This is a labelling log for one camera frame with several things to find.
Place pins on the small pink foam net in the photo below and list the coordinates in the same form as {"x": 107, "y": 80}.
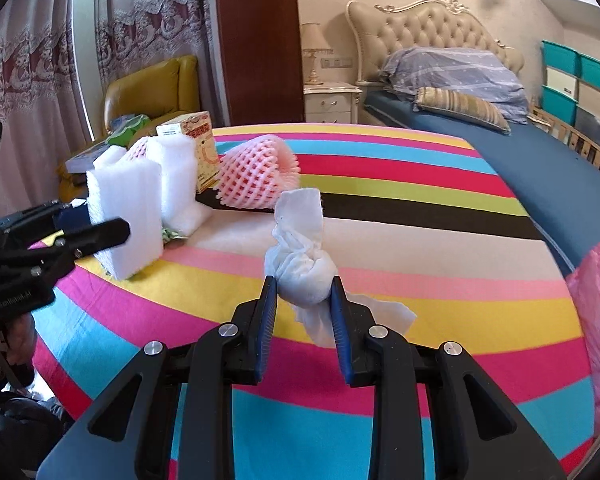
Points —
{"x": 137, "y": 150}

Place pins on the wooden crib rail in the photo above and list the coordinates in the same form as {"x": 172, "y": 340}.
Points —
{"x": 575, "y": 135}

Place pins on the striped colourful tablecloth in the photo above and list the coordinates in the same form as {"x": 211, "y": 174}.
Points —
{"x": 430, "y": 270}

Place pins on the light blue quilt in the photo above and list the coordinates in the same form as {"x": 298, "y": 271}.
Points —
{"x": 455, "y": 70}

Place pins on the green plastic bag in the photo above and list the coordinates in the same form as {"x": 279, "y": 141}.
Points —
{"x": 130, "y": 130}

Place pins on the white foam block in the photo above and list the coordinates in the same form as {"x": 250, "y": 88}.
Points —
{"x": 130, "y": 195}

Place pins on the person's dark clothing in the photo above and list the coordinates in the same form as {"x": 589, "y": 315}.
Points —
{"x": 15, "y": 435}

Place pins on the white tissue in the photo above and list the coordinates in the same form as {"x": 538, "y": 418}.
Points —
{"x": 300, "y": 270}

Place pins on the brown wooden pillar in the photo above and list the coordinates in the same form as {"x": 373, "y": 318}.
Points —
{"x": 260, "y": 35}

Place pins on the tufted beige headboard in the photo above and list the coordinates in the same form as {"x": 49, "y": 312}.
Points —
{"x": 430, "y": 25}

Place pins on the person's left hand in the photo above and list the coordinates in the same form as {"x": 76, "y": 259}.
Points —
{"x": 20, "y": 345}

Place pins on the stack of storage boxes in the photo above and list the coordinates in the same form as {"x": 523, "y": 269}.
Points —
{"x": 560, "y": 75}

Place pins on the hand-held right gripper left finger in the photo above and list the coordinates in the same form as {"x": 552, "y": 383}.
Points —
{"x": 265, "y": 330}

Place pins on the beige table lamp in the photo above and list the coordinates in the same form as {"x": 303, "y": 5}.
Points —
{"x": 311, "y": 37}

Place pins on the green printed wrapper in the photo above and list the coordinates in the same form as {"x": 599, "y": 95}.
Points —
{"x": 175, "y": 235}

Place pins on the yellow armchair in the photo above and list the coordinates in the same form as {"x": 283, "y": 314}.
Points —
{"x": 150, "y": 85}

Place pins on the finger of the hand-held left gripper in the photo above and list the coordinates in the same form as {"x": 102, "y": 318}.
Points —
{"x": 105, "y": 232}
{"x": 30, "y": 215}

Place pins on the blue bed mattress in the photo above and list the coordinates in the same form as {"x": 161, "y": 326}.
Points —
{"x": 530, "y": 175}

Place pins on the white foam sheet piece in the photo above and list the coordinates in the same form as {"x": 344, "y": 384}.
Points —
{"x": 180, "y": 185}

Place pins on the cream nightstand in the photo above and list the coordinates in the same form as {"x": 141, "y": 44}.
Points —
{"x": 330, "y": 105}

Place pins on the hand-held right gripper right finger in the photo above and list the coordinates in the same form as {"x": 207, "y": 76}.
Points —
{"x": 340, "y": 330}

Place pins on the grey book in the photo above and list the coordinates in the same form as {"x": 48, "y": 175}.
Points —
{"x": 82, "y": 160}

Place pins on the lace curtain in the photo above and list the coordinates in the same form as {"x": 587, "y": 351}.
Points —
{"x": 130, "y": 10}

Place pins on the yellow carton box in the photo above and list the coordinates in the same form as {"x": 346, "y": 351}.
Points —
{"x": 205, "y": 160}

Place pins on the striped pillow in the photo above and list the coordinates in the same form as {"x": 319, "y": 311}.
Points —
{"x": 460, "y": 107}

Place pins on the wall socket panel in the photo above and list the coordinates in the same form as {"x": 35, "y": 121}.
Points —
{"x": 337, "y": 63}

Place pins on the large pink foam net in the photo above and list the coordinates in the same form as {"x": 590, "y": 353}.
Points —
{"x": 250, "y": 175}

